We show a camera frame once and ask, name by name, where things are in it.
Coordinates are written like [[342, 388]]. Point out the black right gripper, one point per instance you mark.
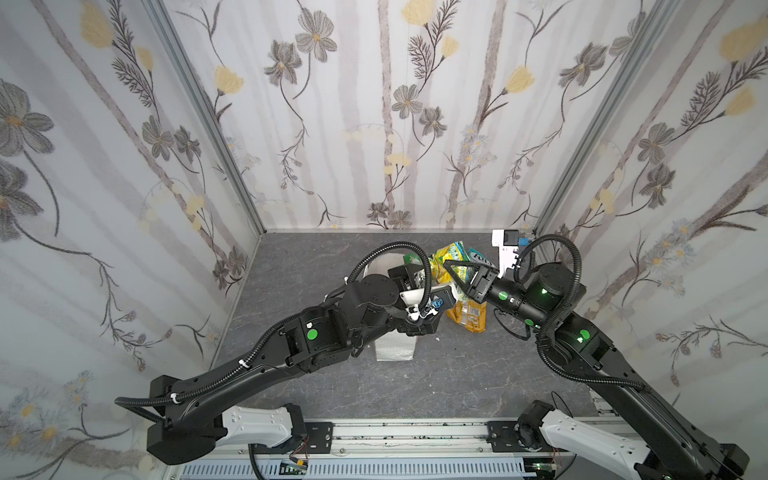
[[482, 284]]

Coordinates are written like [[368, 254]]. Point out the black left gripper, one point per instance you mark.
[[417, 321]]

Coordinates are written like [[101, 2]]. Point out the green yellow snack bag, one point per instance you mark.
[[439, 276]]

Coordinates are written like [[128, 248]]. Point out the cartoon animal paper bag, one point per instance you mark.
[[394, 346]]

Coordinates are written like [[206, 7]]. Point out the teal candy snack bag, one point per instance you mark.
[[477, 257]]

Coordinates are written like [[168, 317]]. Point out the yellow chips snack bag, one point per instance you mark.
[[470, 315]]

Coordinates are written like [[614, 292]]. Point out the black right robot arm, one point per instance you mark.
[[668, 446]]

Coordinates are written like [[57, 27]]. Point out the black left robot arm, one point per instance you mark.
[[389, 290]]

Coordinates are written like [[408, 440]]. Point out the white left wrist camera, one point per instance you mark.
[[423, 314]]

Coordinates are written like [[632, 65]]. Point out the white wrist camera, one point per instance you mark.
[[423, 314], [509, 243]]

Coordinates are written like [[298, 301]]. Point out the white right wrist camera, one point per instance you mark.
[[509, 243]]

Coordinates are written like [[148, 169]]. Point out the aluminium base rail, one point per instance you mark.
[[432, 449]]

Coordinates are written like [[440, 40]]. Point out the aluminium right corner post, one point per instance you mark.
[[648, 34]]

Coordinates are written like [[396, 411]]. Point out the aluminium corner post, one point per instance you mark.
[[648, 34], [202, 106]]

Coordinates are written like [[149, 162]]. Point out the aluminium left corner post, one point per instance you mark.
[[202, 106]]

